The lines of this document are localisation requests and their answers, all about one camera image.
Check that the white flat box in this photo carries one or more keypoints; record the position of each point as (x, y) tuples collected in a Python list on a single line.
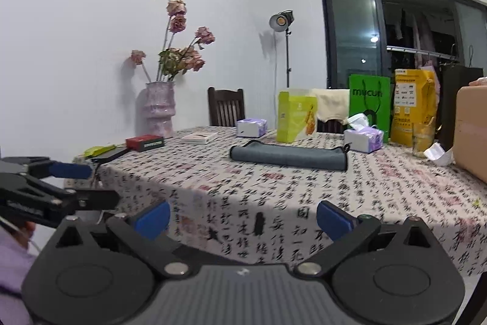
[(200, 137)]

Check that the green mucun paper bag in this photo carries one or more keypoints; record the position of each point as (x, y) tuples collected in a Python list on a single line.
[(371, 95)]

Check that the red and green box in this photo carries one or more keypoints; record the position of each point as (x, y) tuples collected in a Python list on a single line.
[(144, 142)]

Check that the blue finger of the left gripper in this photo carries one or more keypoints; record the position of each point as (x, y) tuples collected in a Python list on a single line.
[(70, 170)]

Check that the black smartphone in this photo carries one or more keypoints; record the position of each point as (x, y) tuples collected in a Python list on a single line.
[(110, 156)]

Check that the calligraphy print tablecloth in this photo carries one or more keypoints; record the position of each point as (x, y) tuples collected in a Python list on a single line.
[(265, 213)]

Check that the crumpled white paper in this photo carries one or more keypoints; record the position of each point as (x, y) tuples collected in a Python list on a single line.
[(439, 156)]

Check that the white tissue pack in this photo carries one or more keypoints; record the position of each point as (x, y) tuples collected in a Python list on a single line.
[(362, 137), (251, 128)]

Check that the dark wooden chair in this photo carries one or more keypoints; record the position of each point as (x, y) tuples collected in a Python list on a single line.
[(226, 107)]

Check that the pink textured vase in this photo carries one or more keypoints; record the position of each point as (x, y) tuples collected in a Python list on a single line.
[(155, 108)]

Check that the lime green wrapper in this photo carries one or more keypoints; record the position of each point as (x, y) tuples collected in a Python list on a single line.
[(98, 150)]

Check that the black paper bag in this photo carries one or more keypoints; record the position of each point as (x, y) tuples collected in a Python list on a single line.
[(453, 77)]

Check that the cream cloth on chair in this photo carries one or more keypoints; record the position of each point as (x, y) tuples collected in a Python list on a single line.
[(333, 104)]

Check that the purple sleeved forearm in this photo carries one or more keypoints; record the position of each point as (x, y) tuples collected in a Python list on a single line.
[(15, 264)]

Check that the glass cup with straw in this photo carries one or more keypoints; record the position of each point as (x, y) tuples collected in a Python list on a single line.
[(422, 138)]

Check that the left white tissue pack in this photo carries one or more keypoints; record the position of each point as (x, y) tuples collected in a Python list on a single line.
[(251, 128)]

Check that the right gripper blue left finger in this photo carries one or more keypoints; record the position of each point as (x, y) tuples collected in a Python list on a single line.
[(153, 220)]

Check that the yellow printed bag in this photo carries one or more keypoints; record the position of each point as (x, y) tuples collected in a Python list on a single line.
[(415, 105)]

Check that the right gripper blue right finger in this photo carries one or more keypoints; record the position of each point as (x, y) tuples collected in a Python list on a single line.
[(333, 221)]

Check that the purple and grey towel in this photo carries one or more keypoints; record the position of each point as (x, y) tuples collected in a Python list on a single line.
[(334, 159)]

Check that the pink suitcase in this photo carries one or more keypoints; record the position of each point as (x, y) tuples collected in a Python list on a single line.
[(469, 148)]

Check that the right white tissue pack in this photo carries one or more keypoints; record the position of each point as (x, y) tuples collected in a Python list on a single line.
[(362, 137)]

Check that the lime green carton box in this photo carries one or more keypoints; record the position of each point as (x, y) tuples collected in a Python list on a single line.
[(297, 115)]

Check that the dark framed window door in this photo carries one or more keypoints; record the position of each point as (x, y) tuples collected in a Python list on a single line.
[(375, 37)]

